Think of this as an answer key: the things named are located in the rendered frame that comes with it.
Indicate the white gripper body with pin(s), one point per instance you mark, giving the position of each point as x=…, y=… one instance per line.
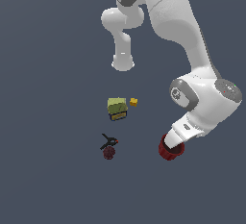
x=182, y=133

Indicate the red cup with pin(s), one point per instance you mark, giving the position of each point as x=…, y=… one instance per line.
x=169, y=154

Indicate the small yellow block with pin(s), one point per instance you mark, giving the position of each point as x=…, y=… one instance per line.
x=133, y=101

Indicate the blue yellow can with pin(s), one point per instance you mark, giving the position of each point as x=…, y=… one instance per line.
x=118, y=116

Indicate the green sponge block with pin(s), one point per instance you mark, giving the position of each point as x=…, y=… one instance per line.
x=116, y=105

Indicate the black spring clamp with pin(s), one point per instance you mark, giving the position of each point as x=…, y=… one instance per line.
x=109, y=142

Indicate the dark red round ball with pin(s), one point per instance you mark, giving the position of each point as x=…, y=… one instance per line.
x=109, y=152

